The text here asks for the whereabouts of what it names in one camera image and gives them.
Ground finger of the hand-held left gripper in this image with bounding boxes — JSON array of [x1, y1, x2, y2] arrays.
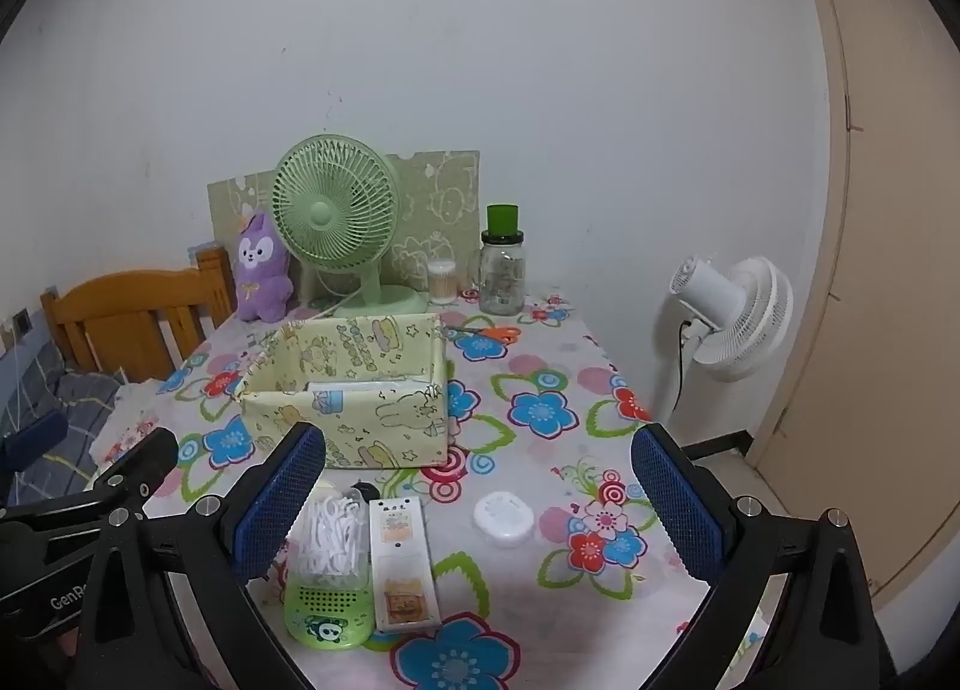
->
[[88, 427, 179, 522], [0, 411, 68, 473]]

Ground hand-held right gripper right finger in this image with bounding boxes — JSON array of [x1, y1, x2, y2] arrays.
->
[[630, 424, 878, 690]]

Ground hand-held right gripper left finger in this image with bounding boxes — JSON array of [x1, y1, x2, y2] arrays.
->
[[75, 422, 327, 690]]

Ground yellow cartoon storage box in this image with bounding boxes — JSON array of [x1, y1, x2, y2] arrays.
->
[[236, 313, 451, 470]]

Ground white rectangular box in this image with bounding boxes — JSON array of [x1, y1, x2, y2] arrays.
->
[[367, 497, 442, 635]]

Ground white round case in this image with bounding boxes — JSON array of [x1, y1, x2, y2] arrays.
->
[[472, 491, 535, 550]]

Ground grey plaid bedding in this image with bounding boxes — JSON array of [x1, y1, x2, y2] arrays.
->
[[0, 341, 125, 503]]

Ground floral tablecloth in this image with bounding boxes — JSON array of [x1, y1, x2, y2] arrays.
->
[[90, 296, 751, 690]]

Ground wooden chair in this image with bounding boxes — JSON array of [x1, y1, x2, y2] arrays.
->
[[39, 245, 237, 383]]

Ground white standing fan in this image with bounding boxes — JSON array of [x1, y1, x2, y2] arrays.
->
[[652, 255, 794, 436]]

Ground purple plush toy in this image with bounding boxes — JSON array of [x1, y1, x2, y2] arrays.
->
[[235, 212, 295, 323]]

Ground cotton swab container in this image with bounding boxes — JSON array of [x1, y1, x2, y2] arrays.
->
[[426, 259, 458, 307]]

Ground glass jar with green lid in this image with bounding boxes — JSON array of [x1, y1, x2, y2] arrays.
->
[[469, 205, 528, 316]]

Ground green desk fan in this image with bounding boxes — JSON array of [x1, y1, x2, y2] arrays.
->
[[271, 135, 430, 320]]

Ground beige door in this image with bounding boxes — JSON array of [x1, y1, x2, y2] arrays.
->
[[750, 0, 960, 616]]

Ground green cartoon printed board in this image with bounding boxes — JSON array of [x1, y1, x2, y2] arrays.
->
[[208, 150, 481, 301]]

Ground black fan cable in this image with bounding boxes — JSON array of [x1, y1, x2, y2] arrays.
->
[[671, 319, 695, 413]]

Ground white fan cable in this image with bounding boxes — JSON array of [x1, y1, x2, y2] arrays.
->
[[289, 292, 368, 323]]

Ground orange handled scissors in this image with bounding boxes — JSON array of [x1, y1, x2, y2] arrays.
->
[[448, 325, 522, 346]]

